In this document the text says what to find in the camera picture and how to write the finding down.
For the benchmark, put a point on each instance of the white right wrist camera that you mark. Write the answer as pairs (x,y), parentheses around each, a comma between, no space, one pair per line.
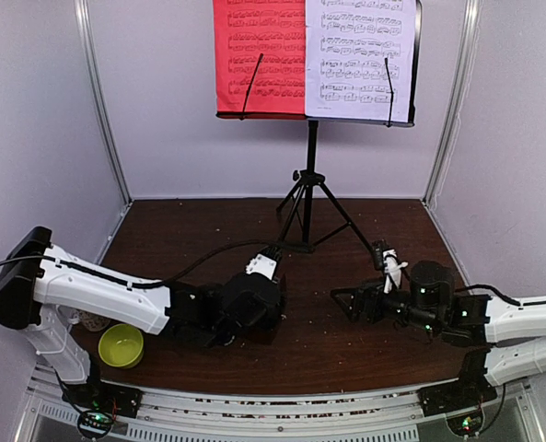
(387,261)

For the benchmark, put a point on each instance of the right aluminium frame post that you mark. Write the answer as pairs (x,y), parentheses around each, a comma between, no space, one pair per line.
(460,86)

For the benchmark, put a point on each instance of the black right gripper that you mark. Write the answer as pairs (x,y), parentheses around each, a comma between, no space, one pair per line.
(360,295)

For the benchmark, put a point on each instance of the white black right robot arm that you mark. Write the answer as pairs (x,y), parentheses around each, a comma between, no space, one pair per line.
(507,335)

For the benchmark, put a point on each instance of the white sheet music page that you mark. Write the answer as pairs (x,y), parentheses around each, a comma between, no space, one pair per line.
(361,60)

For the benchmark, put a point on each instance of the aluminium frame post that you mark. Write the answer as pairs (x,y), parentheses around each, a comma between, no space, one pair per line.
(460,86)
(85,31)

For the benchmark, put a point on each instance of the aluminium front rail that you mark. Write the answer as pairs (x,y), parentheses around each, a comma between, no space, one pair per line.
(173,415)

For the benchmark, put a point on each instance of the lime green bowl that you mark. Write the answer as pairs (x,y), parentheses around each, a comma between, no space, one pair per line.
(121,346)

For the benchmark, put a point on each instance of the patterned mug yellow inside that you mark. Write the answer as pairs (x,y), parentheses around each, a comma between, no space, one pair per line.
(90,321)

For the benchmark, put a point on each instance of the red sheet music page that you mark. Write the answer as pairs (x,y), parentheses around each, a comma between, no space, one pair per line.
(260,54)

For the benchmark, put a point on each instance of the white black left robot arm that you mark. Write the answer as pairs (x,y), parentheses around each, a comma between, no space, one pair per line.
(38,276)

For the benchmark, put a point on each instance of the brown wooden metronome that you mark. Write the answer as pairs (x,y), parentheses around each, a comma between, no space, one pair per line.
(266,329)

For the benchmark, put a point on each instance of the left aluminium frame post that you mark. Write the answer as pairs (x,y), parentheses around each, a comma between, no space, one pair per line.
(85,31)

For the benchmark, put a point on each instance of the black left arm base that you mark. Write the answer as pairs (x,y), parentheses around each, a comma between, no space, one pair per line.
(112,399)

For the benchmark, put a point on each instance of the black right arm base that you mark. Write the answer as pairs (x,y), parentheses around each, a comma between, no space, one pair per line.
(469,390)

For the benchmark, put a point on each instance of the black perforated music stand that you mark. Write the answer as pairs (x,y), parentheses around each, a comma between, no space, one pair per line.
(296,207)

